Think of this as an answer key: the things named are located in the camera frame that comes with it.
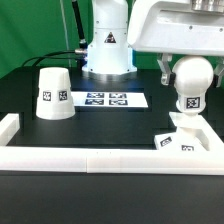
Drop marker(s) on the white lamp bulb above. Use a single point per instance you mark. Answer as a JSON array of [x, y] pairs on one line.
[[194, 75]]

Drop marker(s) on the white U-shaped border frame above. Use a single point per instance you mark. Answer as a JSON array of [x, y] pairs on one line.
[[102, 160]]

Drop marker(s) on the white fiducial marker sheet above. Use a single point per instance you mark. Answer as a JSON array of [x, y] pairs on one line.
[[109, 99]]

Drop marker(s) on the white lamp shade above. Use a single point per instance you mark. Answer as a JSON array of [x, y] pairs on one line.
[[54, 101]]

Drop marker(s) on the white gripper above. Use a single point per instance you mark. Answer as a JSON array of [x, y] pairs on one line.
[[190, 27]]

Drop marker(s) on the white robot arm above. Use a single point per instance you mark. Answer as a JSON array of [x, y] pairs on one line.
[[109, 52]]

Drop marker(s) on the white lamp base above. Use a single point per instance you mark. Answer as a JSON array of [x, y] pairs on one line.
[[187, 137]]

